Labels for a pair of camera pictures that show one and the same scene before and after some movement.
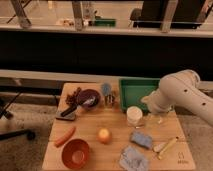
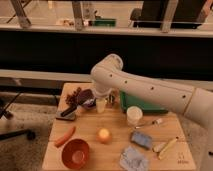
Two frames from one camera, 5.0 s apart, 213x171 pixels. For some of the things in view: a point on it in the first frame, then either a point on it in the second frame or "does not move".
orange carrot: [64, 137] does not move
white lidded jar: [134, 115] does not move
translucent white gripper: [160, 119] → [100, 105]
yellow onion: [104, 136] does not move
